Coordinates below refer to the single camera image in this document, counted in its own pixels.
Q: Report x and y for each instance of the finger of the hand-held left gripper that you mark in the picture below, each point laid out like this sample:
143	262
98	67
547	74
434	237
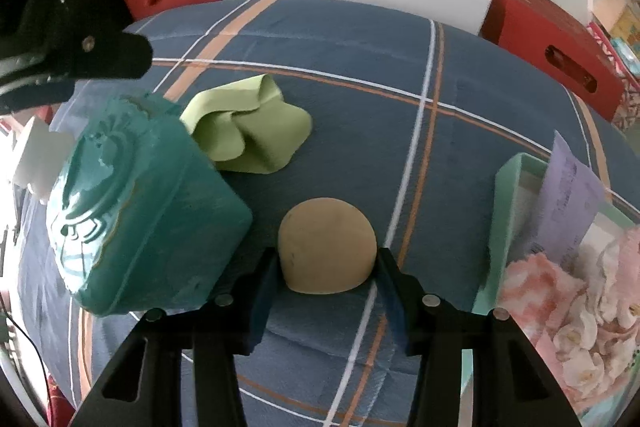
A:
110	54
35	94

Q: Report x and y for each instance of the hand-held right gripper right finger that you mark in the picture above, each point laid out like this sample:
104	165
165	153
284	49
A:
395	312

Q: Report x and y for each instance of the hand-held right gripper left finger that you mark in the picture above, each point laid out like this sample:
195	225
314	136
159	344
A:
262	302

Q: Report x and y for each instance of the tan round sponge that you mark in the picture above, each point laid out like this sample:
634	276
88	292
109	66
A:
325	242

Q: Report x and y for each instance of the pink chevron cloth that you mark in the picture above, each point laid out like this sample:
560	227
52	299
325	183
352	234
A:
530	282

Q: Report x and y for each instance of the teal plastic toy box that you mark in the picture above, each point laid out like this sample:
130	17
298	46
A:
150	217

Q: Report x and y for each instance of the mint green tray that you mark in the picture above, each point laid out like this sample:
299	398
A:
505	217

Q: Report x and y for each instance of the pale floral scrunchie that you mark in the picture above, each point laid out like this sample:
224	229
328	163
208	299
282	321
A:
585	347

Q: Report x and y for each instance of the purple wet wipes pack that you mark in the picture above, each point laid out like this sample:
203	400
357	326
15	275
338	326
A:
565	192

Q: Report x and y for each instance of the light green cloth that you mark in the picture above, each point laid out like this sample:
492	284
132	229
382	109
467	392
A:
260	127

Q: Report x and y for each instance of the blue plaid tablecloth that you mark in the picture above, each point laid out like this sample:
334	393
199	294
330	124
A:
375	107

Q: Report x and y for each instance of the red plastic crate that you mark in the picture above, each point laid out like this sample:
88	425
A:
540	27

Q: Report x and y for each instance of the red patterned box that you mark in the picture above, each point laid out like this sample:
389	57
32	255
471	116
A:
620	67

